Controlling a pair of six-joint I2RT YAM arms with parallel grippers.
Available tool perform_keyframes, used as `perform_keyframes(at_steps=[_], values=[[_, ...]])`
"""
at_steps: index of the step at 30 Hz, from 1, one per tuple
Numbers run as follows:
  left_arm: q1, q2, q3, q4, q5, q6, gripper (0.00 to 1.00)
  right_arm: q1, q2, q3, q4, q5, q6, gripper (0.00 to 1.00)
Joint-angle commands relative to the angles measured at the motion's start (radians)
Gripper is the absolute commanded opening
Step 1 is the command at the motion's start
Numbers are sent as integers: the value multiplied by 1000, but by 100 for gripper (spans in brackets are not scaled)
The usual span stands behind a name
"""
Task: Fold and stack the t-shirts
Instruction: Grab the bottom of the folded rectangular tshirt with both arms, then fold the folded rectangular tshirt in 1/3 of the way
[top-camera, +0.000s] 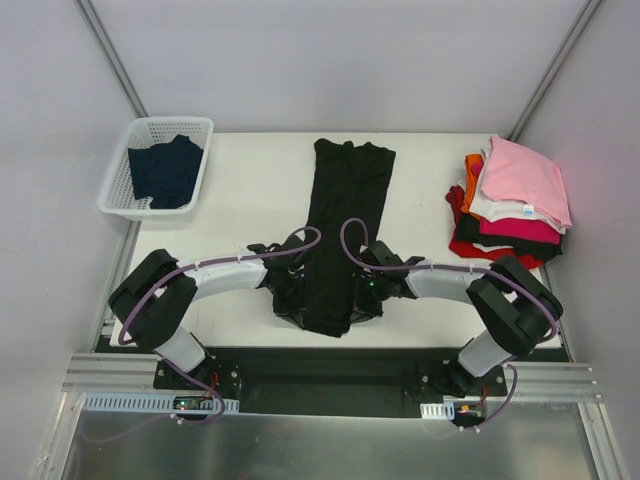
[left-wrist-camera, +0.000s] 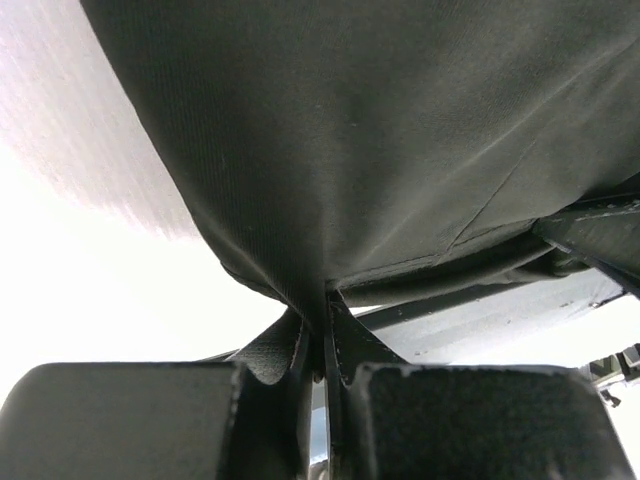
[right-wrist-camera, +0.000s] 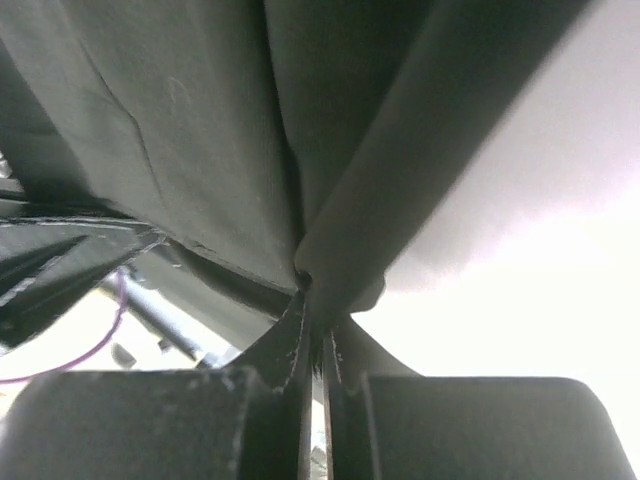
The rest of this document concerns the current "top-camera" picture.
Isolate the navy blue t shirt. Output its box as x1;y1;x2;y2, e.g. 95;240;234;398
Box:
128;135;204;210

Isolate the white cable duct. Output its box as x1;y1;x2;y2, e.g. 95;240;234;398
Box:
420;402;455;421
83;393;221;415

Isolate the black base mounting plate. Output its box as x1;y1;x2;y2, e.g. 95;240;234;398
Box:
152;346;509;416

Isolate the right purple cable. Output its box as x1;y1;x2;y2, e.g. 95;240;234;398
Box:
339;217;559;435

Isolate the pink t shirt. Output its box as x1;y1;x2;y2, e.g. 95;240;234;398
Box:
479;136;572;229

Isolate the aluminium frame rail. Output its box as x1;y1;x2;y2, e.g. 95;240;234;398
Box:
61;353;604;403

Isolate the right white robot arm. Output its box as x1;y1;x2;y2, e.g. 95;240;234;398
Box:
351;241;564;398

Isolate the purple cable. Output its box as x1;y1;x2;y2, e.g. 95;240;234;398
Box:
79;225;322;443
339;217;559;435

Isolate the right white cable duct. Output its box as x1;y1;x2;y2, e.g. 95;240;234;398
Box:
420;402;455;421

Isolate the magenta t shirt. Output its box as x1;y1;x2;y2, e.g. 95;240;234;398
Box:
472;214;562;246

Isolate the left white cable duct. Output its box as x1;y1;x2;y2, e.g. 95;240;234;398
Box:
83;393;221;415

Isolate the red t shirt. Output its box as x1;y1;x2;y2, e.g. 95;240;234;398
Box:
445;185;544;270

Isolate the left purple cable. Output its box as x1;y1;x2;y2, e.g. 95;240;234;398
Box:
79;225;322;443

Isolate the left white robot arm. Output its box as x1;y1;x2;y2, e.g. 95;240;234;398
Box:
108;236;303;389

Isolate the white plastic laundry basket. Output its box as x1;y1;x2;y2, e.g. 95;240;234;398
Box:
98;116;214;222

